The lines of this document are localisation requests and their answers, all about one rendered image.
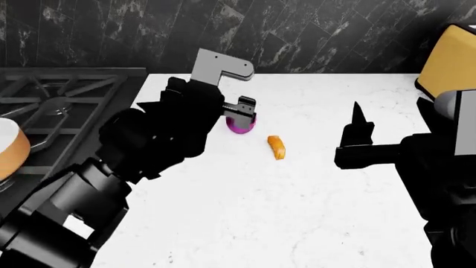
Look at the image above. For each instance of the black gas stove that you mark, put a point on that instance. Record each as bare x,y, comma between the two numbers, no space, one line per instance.
74,92

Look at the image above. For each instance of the purple onion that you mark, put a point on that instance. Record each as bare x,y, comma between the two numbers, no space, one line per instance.
242,129

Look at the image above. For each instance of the orange pan with white inside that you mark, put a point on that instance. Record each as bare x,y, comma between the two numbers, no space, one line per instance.
11,150

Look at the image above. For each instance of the grey camera bracket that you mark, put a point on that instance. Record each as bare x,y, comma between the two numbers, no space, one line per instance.
210,67
465,123

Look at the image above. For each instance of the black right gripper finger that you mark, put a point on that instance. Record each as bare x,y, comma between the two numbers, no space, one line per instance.
357,131

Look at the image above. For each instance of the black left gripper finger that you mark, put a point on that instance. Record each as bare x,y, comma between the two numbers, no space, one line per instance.
243,113

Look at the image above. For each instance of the orange salmon sushi piece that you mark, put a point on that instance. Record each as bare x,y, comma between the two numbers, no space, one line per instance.
277,147

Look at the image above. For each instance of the grey left camera bracket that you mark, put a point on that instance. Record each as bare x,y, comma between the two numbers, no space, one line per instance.
210,67

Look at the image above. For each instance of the dark cast iron stove grate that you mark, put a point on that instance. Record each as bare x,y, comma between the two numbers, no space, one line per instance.
63,97

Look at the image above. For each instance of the yellow toaster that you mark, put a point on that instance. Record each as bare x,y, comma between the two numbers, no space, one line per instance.
450,58

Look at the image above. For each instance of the round metal stove burner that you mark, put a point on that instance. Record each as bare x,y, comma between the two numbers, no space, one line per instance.
56,107

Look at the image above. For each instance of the grey right camera bracket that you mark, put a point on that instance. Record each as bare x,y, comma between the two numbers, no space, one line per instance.
465,123

